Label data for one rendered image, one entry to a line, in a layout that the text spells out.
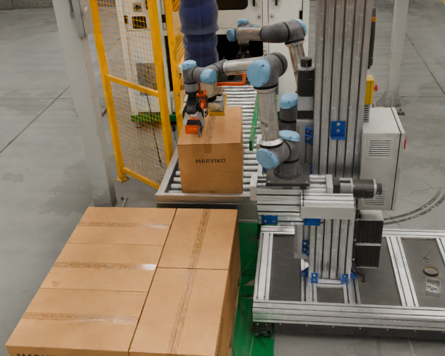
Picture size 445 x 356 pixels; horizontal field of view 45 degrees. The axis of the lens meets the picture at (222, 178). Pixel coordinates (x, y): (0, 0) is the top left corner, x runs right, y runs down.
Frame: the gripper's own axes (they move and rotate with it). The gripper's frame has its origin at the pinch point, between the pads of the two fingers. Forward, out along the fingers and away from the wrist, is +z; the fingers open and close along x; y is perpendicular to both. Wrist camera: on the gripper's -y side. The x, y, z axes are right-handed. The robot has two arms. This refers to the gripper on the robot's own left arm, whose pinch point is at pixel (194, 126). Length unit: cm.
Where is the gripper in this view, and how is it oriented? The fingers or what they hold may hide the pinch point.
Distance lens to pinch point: 291.7
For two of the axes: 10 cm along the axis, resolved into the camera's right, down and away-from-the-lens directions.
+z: 0.6, 8.6, 5.0
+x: -9.9, 0.1, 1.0
